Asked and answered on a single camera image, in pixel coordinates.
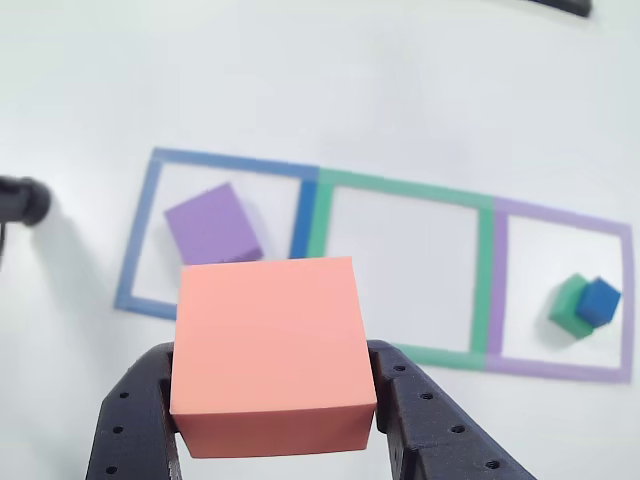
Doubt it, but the orange cube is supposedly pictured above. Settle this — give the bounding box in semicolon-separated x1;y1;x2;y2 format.
168;256;378;459

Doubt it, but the green cube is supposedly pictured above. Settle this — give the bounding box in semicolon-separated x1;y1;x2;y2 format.
547;272;596;341

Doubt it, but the small blue cube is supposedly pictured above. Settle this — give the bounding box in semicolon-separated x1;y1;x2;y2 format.
573;277;623;327

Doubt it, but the large purple cube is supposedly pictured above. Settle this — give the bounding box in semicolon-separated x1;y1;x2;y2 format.
163;181;265;266

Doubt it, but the black tripod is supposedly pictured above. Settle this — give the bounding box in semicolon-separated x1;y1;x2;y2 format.
0;175;53;274

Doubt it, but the black power strip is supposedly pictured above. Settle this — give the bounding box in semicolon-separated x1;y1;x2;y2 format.
524;0;594;19

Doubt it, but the green square frame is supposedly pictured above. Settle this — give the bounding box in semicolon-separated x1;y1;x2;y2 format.
305;167;497;374

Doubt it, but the purple square frame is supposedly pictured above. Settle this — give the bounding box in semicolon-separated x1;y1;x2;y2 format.
483;195;636;385

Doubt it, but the blue square frame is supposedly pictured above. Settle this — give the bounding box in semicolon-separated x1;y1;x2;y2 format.
112;146;321;321

